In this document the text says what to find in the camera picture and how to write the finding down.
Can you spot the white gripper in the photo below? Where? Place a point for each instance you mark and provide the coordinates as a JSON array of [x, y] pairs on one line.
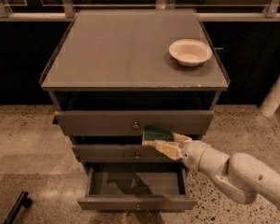
[[192, 154]]

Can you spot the green and yellow sponge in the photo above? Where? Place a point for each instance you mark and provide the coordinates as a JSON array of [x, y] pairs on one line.
[[151, 134]]

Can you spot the white bowl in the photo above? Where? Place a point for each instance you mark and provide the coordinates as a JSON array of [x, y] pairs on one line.
[[190, 52]]

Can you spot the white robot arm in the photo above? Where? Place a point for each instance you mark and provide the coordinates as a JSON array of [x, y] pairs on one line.
[[240, 176]]

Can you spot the grey bottom drawer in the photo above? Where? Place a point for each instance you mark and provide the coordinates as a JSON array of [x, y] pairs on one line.
[[137, 186]]

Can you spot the grey drawer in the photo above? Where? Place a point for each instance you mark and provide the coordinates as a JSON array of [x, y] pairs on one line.
[[137, 186], [131, 123], [118, 153]]

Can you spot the grey middle drawer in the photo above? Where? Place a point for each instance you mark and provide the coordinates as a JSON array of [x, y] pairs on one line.
[[118, 153]]

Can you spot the grey drawer cabinet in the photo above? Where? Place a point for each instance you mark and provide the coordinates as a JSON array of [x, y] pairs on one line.
[[119, 60]]

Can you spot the grey top drawer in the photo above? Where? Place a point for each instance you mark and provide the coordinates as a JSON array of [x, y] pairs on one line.
[[131, 123]]

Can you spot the black bar on floor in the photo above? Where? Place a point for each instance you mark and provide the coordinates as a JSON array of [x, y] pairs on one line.
[[23, 201]]

